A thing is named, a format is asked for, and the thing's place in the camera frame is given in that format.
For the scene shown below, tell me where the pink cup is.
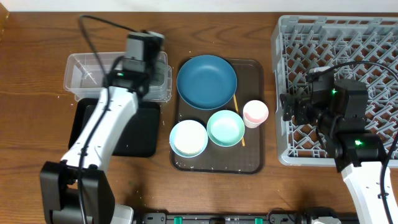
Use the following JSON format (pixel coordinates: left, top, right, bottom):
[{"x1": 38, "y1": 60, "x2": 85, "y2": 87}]
[{"x1": 243, "y1": 100, "x2": 269, "y2": 128}]

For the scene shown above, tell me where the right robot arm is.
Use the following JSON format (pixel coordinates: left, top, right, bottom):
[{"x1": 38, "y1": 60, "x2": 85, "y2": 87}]
[{"x1": 280, "y1": 71, "x2": 397, "y2": 223}]

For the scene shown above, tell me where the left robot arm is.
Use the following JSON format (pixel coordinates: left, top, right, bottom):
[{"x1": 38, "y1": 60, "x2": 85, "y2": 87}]
[{"x1": 40, "y1": 31, "x2": 164, "y2": 223}]

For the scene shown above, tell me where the grey dishwasher rack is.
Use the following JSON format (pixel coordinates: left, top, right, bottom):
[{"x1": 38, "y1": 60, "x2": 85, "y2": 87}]
[{"x1": 271, "y1": 16, "x2": 397, "y2": 167}]

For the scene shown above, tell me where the wooden chopstick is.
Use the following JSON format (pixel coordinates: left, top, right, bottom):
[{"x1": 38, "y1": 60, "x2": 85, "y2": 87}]
[{"x1": 233, "y1": 94, "x2": 246, "y2": 147}]

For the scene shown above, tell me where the clear plastic bin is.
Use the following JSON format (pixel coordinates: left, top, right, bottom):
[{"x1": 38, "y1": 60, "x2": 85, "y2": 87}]
[{"x1": 63, "y1": 52, "x2": 172, "y2": 102}]

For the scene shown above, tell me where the mint green bowl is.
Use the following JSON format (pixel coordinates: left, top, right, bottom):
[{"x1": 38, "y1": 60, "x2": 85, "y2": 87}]
[{"x1": 206, "y1": 110, "x2": 245, "y2": 147}]

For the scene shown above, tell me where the brown serving tray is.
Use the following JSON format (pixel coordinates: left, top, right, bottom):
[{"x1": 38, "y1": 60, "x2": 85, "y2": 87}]
[{"x1": 170, "y1": 58, "x2": 265, "y2": 174}]

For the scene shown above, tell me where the dark blue plate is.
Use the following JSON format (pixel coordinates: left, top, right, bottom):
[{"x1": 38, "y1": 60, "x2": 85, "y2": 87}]
[{"x1": 177, "y1": 55, "x2": 238, "y2": 110}]

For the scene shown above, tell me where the black plastic tray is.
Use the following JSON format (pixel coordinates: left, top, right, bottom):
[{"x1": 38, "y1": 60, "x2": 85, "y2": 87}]
[{"x1": 68, "y1": 98, "x2": 160, "y2": 157}]

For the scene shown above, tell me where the light blue bowl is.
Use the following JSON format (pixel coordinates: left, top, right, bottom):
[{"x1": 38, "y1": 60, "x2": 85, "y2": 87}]
[{"x1": 169, "y1": 120, "x2": 208, "y2": 158}]

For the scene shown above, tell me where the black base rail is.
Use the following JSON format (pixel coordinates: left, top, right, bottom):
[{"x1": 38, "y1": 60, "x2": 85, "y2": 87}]
[{"x1": 136, "y1": 212, "x2": 358, "y2": 224}]

